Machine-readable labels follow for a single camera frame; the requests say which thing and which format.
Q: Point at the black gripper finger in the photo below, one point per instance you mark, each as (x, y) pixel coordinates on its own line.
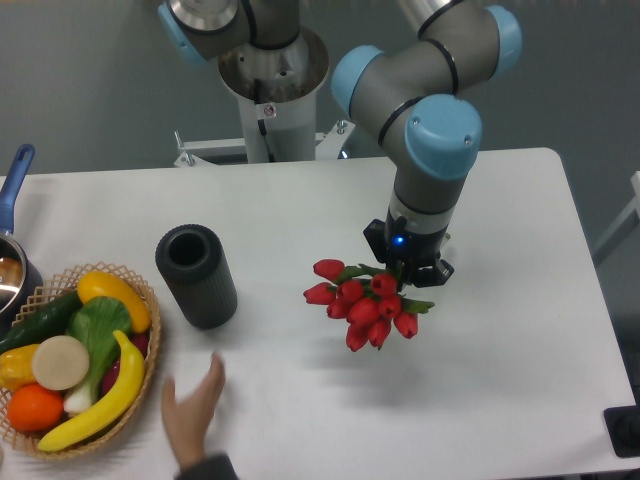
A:
(374, 234)
(433, 275)

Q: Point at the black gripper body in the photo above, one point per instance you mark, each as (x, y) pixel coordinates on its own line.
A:
(414, 240)

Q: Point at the red tulip bouquet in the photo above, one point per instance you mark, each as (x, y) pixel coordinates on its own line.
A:
(369, 299)

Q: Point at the grey sleeved forearm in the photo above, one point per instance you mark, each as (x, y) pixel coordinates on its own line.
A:
(214, 467)

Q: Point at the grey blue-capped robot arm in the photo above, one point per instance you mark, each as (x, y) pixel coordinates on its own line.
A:
(408, 102)

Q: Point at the person's hand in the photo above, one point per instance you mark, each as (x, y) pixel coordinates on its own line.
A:
(186, 421)

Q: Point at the dark grey ribbed vase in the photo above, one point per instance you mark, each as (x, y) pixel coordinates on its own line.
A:
(193, 264)

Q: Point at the black device at table edge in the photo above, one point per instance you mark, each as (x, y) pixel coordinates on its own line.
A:
(623, 428)

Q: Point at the red vegetable in basket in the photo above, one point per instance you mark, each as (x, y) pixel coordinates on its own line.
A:
(141, 341)

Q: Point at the yellow banana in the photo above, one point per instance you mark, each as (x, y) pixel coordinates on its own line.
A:
(109, 408)

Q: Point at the green bok choy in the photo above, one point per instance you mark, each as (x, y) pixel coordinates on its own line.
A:
(93, 326)

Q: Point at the woven wicker basket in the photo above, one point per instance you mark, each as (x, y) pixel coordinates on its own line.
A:
(53, 288)

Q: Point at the green cucumber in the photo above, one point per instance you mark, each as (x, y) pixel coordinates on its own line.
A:
(50, 320)

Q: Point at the beige round disc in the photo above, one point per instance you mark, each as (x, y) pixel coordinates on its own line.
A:
(60, 363)

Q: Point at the orange fruit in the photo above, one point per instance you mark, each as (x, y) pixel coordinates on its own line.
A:
(34, 408)

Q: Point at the yellow bell pepper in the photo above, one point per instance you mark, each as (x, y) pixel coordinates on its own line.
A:
(16, 370)

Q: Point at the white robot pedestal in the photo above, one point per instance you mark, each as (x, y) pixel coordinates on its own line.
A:
(276, 92)

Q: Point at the white frame at right edge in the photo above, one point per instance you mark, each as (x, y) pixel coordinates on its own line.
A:
(619, 228)

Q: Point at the blue-handled saucepan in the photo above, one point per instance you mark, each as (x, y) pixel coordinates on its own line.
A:
(19, 277)

